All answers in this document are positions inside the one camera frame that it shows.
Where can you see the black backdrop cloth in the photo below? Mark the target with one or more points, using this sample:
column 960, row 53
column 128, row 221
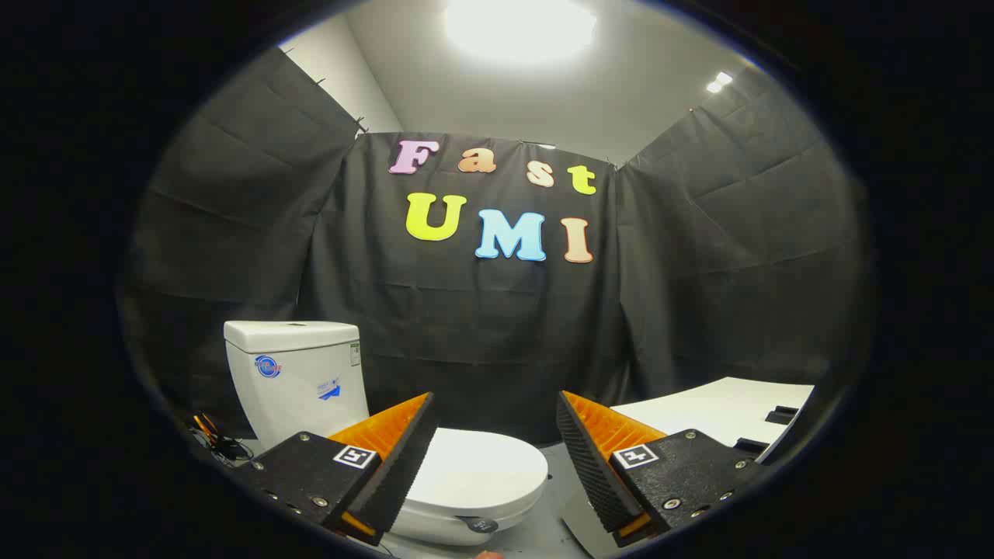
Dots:
column 466, row 326

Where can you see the white drawer cabinet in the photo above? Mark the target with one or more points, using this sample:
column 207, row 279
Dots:
column 714, row 411

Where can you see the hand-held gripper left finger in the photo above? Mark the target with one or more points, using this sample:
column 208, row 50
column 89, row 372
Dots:
column 404, row 458

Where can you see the white toilet lid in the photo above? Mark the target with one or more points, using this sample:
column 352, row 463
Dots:
column 481, row 466

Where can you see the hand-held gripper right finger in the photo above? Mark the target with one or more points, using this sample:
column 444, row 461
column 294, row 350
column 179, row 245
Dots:
column 582, row 458

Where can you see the white toilet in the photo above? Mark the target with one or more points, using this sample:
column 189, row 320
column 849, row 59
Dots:
column 295, row 388

